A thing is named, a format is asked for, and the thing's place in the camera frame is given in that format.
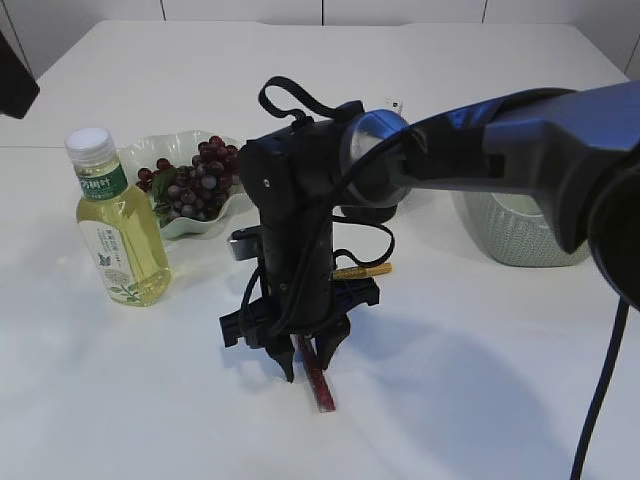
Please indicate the clear plastic ruler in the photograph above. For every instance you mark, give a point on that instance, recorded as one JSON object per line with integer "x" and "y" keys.
{"x": 393, "y": 104}

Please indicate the black mesh pen holder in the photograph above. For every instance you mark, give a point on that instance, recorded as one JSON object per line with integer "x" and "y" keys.
{"x": 369, "y": 214}

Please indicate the yellow tea bottle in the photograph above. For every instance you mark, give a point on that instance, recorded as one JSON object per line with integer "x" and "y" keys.
{"x": 117, "y": 222}

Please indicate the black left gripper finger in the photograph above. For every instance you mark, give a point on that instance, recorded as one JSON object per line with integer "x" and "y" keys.
{"x": 18, "y": 88}

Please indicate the red glitter marker pen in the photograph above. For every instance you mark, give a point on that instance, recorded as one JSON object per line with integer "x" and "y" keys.
{"x": 320, "y": 388}

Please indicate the green wavy glass plate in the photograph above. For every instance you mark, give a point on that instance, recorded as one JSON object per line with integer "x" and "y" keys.
{"x": 179, "y": 148}

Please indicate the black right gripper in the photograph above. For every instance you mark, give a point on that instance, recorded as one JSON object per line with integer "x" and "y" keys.
{"x": 292, "y": 292}

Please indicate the purple artificial grape bunch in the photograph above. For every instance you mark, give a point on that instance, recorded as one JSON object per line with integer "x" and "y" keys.
{"x": 194, "y": 190}

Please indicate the gold glitter marker pen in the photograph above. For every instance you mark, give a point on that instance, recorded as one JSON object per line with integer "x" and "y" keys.
{"x": 358, "y": 272}

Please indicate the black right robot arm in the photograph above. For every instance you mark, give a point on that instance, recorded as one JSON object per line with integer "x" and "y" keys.
{"x": 576, "y": 153}

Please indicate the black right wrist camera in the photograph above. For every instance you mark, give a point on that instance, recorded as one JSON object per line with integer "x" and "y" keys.
{"x": 246, "y": 243}

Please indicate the green woven plastic basket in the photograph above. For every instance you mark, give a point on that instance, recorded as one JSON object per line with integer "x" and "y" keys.
{"x": 511, "y": 230}

